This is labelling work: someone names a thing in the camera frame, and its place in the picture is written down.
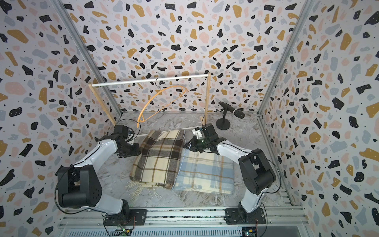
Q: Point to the green circuit board right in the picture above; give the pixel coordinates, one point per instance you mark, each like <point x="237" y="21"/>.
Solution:
<point x="249" y="232"/>

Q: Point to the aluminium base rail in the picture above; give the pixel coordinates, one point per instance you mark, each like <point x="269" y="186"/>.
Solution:
<point x="281" y="221"/>

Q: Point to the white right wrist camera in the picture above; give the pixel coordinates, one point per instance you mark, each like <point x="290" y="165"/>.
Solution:
<point x="198" y="133"/>

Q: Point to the green circuit board left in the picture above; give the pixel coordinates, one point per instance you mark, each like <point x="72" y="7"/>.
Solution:
<point x="124" y="232"/>

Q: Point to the blue plaid scarf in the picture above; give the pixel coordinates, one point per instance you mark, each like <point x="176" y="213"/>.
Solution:
<point x="205" y="173"/>

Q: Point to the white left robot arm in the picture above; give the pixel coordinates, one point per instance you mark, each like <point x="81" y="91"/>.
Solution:
<point x="78" y="186"/>

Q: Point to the orange plastic hanger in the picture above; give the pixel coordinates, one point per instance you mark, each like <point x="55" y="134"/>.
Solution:
<point x="167" y="94"/>

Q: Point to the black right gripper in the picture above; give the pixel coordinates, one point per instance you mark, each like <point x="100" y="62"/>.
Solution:
<point x="193" y="145"/>

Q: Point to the brown plaid scarf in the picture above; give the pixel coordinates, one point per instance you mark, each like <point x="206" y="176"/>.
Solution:
<point x="158" y="164"/>

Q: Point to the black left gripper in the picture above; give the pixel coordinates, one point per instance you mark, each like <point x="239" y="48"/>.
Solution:
<point x="136" y="150"/>

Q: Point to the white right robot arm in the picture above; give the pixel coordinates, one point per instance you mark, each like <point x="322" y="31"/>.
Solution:
<point x="257" y="173"/>

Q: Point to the green circuit board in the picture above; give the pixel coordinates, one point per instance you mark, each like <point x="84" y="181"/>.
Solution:
<point x="124" y="232"/>
<point x="249" y="232"/>

